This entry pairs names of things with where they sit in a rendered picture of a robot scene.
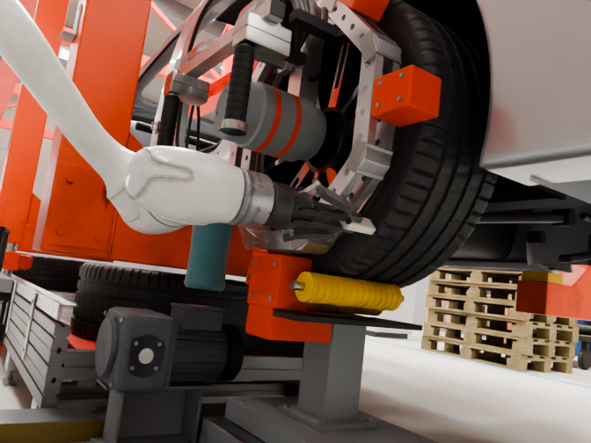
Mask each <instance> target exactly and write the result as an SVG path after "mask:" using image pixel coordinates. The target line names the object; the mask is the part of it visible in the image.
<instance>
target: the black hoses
mask: <svg viewBox="0 0 591 443"><path fill-rule="evenodd" d="M282 2H283V3H285V4H286V9H285V16H284V19H283V21H281V26H283V27H285V28H287V29H289V30H291V31H292V39H291V43H292V45H290V52H289V57H288V58H286V59H285V60H283V61H286V62H289V63H292V64H294V65H296V66H298V67H299V66H301V65H303V64H304V63H306V62H307V54H305V53H304V52H301V48H302V46H303V44H304V42H305V41H306V39H307V38H308V36H309V34H312V35H314V36H316V37H318V38H319V39H321V40H325V41H327V42H329V41H331V40H334V39H336V38H337V37H338V30H339V28H338V27H337V26H335V25H332V24H330V23H328V16H329V11H328V9H327V8H326V7H324V6H323V7H319V6H318V5H317V3H316V2H315V0H282ZM324 74H325V73H324V72H322V71H316V72H314V73H312V74H310V75H308V81H310V82H312V83H314V82H316V81H318V80H320V79H322V78H324Z"/></svg>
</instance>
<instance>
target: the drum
mask: <svg viewBox="0 0 591 443"><path fill-rule="evenodd" d="M229 84H230V81H228V82H227V83H226V85H225V86H224V88H223V90H222V92H221V94H220V97H219V98H218V101H217V104H216V108H215V117H214V127H215V132H216V135H217V136H218V137H219V138H221V139H224V140H226V141H230V142H234V143H236V145H237V146H238V147H240V148H243V149H249V150H251V151H254V152H259V153H261V154H265V155H268V156H272V157H277V158H280V159H283V160H286V161H290V162H295V161H297V160H302V161H306V160H309V159H311V158H312V157H313V156H314V155H316V153H317V152H318V151H319V150H320V148H321V146H322V144H323V142H324V139H325V134H326V118H325V115H324V114H323V112H322V111H321V110H319V109H317V108H316V107H315V106H314V104H313V103H312V102H311V101H309V100H307V99H305V98H300V97H298V96H296V95H294V94H291V93H289V92H286V91H282V90H280V89H277V88H275V87H273V86H271V85H267V84H263V83H261V82H255V83H253V82H251V89H250V96H249V99H248V100H249V102H248V107H247V115H246V122H245V123H246V124H247V125H248V127H247V133H246V135H244V136H234V135H229V134H225V133H223V132H221V131H220V127H221V122H222V120H224V114H225V113H226V112H225V108H226V105H227V97H228V90H229Z"/></svg>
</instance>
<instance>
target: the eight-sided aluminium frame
mask: <svg viewBox="0 0 591 443"><path fill-rule="evenodd" d="M317 5H318V6H319V7H323V6H324V7H326V8H327V9H328V11H329V16H328V23H330V24H332V25H335V26H337V27H338V28H340V29H341V30H342V32H343V33H344V34H345V35H346V36H347V37H348V38H349V39H350V40H351V41H352V42H353V43H354V44H355V45H356V46H357V47H358V48H359V50H360V51H361V54H362V58H361V73H360V81H359V89H358V98H357V106H356V114H355V122H354V137H353V145H352V150H351V153H350V156H349V158H348V159H347V161H346V162H345V164H344V165H343V166H342V168H341V169H340V171H339V173H338V174H337V176H336V177H335V179H334V180H333V181H332V183H331V184H330V185H329V187H328V189H329V190H331V191H333V192H335V193H337V194H338V195H339V196H341V197H342V198H344V199H346V200H347V201H348V202H349V204H350V206H351V207H352V209H353V212H357V211H358V210H359V208H360V207H361V205H362V204H363V203H364V201H365V200H366V199H367V197H368V196H369V195H370V194H371V192H372V191H373V190H374V188H375V187H376V185H377V184H378V183H379V181H380V180H381V181H383V177H384V175H385V173H386V172H387V170H388V169H389V168H390V159H391V157H392V154H393V151H391V148H392V139H393V130H394V125H392V124H390V123H388V122H386V121H383V120H379V119H377V118H375V117H372V116H371V109H372V100H373V92H374V84H375V79H377V78H378V77H380V76H384V75H387V74H389V73H391V72H394V71H396V70H399V68H400V66H401V65H402V62H401V48H400V47H399V46H398V45H397V42H396V41H394V40H392V39H391V38H390V37H388V36H387V35H386V34H385V33H384V32H383V31H382V30H381V29H380V28H379V27H378V26H377V25H376V24H375V23H374V22H373V21H372V20H371V19H369V18H366V17H364V16H362V15H361V14H359V13H357V12H356V11H353V10H351V9H350V8H349V7H347V6H346V5H345V4H343V3H341V2H339V1H337V0H319V1H318V2H317ZM271 68H272V66H270V65H267V64H265V63H263V62H259V63H258V65H257V67H256V69H255V70H254V72H253V74H252V82H253V83H255V82H261V83H264V81H265V79H266V76H267V74H268V72H269V71H270V69H271ZM282 78H283V76H282V75H280V74H278V69H277V68H275V67H273V68H272V70H271V72H270V73H269V75H268V77H267V79H266V81H265V84H267V85H271V86H273V87H275V88H277V87H278V85H279V83H280V82H281V79H282ZM242 155H243V148H240V147H238V146H237V145H236V143H234V142H231V145H230V156H229V163H230V164H232V165H234V166H237V167H238V168H239V167H241V162H242ZM256 157H257V152H254V151H251V150H249V149H244V158H243V165H242V168H245V169H247V170H249V171H255V163H256ZM238 228H239V231H240V234H241V237H242V242H243V243H244V246H245V248H246V249H247V250H251V251H252V248H253V247H256V248H258V249H261V250H269V251H280V252H284V253H301V254H314V255H319V254H325V253H326V252H327V251H328V250H329V249H330V248H331V247H332V246H333V245H334V242H335V241H336V239H337V238H338V237H339V235H340V234H341V232H342V231H340V232H337V233H335V234H334V238H332V239H296V240H293V241H289V242H284V241H283V239H282V237H281V233H280V231H271V229H270V228H269V227H265V226H261V227H259V228H257V229H251V228H247V227H242V226H238Z"/></svg>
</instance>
